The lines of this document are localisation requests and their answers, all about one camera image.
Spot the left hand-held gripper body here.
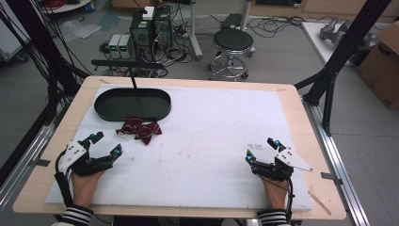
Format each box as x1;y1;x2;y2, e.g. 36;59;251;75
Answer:
57;139;114;177

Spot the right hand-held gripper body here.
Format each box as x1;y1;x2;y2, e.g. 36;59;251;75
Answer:
250;147;314;183

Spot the dark red patterned cloth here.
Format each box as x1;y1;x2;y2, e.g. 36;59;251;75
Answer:
115;114;164;146

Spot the black oval tray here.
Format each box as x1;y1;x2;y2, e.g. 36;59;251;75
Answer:
93;88;173;123

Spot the person's left hand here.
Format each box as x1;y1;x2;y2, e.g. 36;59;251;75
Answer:
72;169;105;209

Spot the person's right hand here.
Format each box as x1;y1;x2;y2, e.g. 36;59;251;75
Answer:
258;175;289;210

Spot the light wooden table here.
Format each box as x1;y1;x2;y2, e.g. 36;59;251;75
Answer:
12;75;348;221

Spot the white table mat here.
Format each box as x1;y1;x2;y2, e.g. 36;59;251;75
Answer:
45;83;313;212

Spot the thin wooden stick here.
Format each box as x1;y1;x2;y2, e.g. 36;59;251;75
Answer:
307;189;333;217

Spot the grey power supply unit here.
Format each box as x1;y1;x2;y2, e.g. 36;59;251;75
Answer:
119;34;134;59
107;33;122;59

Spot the clear plastic sheet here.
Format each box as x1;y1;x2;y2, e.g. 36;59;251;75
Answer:
58;19;104;42

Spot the white side table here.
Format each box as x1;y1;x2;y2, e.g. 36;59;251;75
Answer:
300;21;382;68

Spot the black computer tower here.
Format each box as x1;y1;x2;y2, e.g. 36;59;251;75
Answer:
129;10;155;60
152;5;174;53

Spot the black round stool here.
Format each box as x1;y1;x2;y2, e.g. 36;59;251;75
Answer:
206;27;257;82

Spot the brown cardboard box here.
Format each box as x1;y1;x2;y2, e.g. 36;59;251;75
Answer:
355;20;399;110

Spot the round white table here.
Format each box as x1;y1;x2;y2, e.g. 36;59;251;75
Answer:
40;0;94;15

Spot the grey desk leg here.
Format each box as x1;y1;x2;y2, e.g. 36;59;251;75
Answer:
187;0;204;61

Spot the white box device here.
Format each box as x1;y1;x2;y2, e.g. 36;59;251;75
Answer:
141;6;155;22

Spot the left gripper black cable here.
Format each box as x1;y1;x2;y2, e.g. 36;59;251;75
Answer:
54;150;75;208

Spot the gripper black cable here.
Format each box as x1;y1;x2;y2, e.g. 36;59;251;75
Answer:
54;150;75;208
260;175;296;222

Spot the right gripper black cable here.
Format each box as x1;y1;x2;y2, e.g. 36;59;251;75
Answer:
260;175;296;222

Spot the aluminium rail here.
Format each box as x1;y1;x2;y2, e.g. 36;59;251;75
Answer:
301;96;372;226
0;121;64;210

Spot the black frame with cables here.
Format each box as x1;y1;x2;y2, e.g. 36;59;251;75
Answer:
0;0;92;126

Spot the black metal frame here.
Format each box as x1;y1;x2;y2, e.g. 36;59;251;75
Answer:
294;0;393;137

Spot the tangle of floor cables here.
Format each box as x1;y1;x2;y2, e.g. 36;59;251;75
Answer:
246;14;314;40

